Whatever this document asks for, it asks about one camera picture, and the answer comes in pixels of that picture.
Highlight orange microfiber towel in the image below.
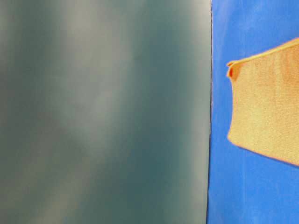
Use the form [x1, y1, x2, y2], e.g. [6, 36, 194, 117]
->
[227, 39, 299, 165]

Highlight blue table cloth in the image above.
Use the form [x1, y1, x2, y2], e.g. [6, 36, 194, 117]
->
[207, 0, 299, 224]

